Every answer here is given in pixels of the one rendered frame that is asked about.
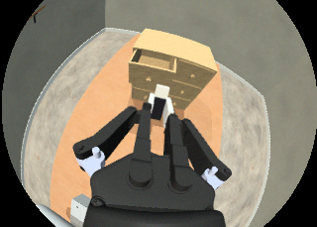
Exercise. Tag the tall wooden chest of drawers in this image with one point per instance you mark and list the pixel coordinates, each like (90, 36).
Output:
(179, 47)

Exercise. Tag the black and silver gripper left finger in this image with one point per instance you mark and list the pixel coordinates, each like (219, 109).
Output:
(92, 152)

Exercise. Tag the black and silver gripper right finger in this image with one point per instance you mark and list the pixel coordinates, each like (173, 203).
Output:
(194, 149)

